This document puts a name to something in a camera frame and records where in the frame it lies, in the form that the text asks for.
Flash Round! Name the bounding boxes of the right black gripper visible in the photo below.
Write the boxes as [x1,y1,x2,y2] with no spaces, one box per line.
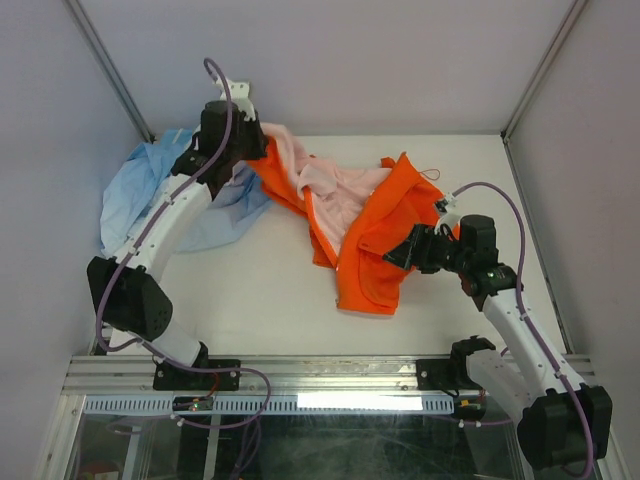
[381,222,469,274]

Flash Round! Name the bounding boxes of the orange jacket pink lining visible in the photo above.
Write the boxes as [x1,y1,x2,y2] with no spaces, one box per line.
[251,123,444,315]

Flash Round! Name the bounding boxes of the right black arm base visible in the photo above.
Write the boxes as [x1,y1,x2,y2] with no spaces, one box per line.
[415,335,496,394]

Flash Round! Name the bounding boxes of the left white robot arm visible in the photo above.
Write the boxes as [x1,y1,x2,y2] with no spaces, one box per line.
[87,99,267,389]

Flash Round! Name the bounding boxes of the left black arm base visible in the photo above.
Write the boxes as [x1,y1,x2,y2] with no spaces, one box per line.
[153,343,241,392]

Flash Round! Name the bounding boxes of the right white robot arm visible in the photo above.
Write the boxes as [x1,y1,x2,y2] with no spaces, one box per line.
[383,215,613,479]

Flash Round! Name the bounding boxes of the light blue garment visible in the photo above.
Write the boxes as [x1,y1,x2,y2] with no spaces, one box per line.
[98,127,274,264]

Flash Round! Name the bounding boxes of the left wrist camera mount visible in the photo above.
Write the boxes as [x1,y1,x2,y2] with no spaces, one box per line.
[213,78,258,121]

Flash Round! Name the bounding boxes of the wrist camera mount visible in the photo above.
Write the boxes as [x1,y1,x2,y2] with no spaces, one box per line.
[213,78,258,121]
[434,193,461,235]

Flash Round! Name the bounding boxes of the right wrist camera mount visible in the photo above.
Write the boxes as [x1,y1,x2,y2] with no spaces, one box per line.
[434,193,461,235]

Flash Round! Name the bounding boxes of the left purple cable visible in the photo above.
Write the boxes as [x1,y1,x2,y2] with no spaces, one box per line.
[94,57,274,431]

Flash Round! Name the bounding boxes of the purple cable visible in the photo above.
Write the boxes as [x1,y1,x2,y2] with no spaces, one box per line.
[94,57,274,431]
[439,180,599,479]

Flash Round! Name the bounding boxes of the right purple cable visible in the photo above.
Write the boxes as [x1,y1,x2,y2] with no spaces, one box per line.
[439,180,599,479]

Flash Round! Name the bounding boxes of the right corner aluminium post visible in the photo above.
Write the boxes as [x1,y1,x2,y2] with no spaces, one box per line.
[501,0,591,145]

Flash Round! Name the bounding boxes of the corner aluminium post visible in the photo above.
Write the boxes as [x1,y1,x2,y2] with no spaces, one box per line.
[62,0,156,143]
[501,0,591,145]

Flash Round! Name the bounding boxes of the left corner aluminium post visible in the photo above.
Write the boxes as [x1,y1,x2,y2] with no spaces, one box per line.
[62,0,156,143]

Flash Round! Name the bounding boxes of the aluminium front rail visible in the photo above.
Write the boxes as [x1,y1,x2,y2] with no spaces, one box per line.
[62,353,600,397]

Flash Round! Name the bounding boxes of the white slotted cable duct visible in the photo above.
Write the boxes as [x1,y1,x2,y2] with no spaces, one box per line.
[84,392,454,416]

